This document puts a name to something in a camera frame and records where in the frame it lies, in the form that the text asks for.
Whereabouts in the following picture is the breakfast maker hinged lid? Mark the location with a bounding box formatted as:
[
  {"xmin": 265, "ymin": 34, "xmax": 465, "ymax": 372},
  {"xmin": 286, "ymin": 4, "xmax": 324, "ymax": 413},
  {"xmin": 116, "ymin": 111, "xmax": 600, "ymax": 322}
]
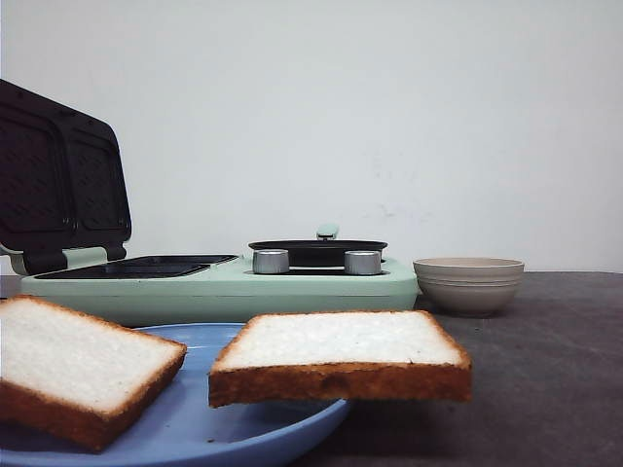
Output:
[{"xmin": 1, "ymin": 81, "xmax": 131, "ymax": 275}]

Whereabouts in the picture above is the mint green breakfast maker base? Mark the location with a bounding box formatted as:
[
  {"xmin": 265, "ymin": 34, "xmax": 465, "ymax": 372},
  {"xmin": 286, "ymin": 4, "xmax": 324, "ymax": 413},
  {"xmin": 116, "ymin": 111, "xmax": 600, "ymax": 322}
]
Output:
[{"xmin": 19, "ymin": 257, "xmax": 419, "ymax": 327}]

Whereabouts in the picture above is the right silver control knob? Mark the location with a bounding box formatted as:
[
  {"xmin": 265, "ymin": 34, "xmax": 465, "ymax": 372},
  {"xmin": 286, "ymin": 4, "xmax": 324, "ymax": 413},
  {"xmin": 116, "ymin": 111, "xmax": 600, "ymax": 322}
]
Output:
[{"xmin": 344, "ymin": 250, "xmax": 382, "ymax": 276}]

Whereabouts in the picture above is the blue plate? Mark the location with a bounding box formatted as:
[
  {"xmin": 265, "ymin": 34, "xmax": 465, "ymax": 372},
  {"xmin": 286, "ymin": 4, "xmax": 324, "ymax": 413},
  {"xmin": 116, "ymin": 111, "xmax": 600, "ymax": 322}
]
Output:
[{"xmin": 1, "ymin": 323, "xmax": 351, "ymax": 466}]

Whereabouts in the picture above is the left silver control knob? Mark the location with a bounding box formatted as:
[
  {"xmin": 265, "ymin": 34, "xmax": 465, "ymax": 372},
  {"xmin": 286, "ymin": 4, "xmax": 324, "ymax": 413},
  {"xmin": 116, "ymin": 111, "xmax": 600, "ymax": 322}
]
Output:
[{"xmin": 252, "ymin": 249, "xmax": 290, "ymax": 274}]

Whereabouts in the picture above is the white bread slice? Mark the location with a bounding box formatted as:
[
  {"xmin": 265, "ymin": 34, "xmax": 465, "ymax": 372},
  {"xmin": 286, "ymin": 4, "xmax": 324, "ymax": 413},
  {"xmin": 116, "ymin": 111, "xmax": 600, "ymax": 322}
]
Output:
[
  {"xmin": 1, "ymin": 295, "xmax": 187, "ymax": 451},
  {"xmin": 208, "ymin": 310, "xmax": 472, "ymax": 408}
]

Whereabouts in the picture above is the black frying pan green handle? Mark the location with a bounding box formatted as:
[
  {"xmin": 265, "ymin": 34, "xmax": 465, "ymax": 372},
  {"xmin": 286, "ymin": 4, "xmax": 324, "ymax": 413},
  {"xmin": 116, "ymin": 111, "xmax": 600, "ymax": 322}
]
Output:
[{"xmin": 248, "ymin": 224, "xmax": 387, "ymax": 268}]

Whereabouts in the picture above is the silver control knob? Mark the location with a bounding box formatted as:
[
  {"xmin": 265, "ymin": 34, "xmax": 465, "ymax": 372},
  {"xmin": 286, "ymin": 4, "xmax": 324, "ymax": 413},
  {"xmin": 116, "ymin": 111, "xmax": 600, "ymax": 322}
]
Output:
[
  {"xmin": 344, "ymin": 250, "xmax": 382, "ymax": 276},
  {"xmin": 252, "ymin": 249, "xmax": 290, "ymax": 274}
]

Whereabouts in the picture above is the beige ceramic bowl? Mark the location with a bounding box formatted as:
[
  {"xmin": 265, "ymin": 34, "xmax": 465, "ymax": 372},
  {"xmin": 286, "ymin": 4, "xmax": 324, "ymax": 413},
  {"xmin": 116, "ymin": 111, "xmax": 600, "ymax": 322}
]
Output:
[{"xmin": 413, "ymin": 257, "xmax": 525, "ymax": 317}]

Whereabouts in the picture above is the grey table mat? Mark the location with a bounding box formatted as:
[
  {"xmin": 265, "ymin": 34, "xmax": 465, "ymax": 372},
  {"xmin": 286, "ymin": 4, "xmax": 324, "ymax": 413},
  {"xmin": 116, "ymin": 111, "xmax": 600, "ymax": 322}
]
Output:
[{"xmin": 283, "ymin": 272, "xmax": 622, "ymax": 466}]

